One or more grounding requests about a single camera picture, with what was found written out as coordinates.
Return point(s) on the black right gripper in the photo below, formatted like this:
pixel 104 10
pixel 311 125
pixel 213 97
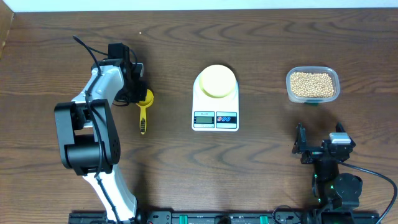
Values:
pixel 300 146

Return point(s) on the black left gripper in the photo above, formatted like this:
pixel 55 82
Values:
pixel 140 96

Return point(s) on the yellow measuring scoop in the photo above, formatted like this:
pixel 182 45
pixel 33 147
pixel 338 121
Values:
pixel 143 105

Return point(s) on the pale yellow bowl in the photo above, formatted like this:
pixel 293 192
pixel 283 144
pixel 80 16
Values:
pixel 217 81

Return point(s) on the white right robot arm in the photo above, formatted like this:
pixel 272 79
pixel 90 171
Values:
pixel 337 193

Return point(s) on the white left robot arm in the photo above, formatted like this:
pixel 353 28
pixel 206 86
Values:
pixel 89 144

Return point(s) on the white digital kitchen scale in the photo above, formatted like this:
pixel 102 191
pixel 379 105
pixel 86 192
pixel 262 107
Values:
pixel 215 114

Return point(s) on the soybeans pile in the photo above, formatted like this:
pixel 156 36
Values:
pixel 311 85

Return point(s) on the clear plastic container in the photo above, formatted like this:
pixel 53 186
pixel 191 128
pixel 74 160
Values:
pixel 313 69

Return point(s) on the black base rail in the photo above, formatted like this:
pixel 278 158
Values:
pixel 285 217

